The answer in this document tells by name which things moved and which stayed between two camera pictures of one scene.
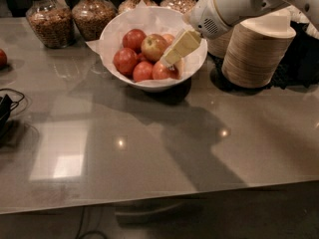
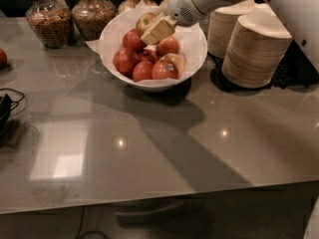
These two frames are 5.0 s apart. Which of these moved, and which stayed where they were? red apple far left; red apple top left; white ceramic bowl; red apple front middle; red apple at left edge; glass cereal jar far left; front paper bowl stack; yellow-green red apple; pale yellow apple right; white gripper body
Moved: white gripper body; yellow-green red apple
Stayed: white ceramic bowl; red apple at left edge; pale yellow apple right; front paper bowl stack; glass cereal jar far left; red apple top left; red apple far left; red apple front middle
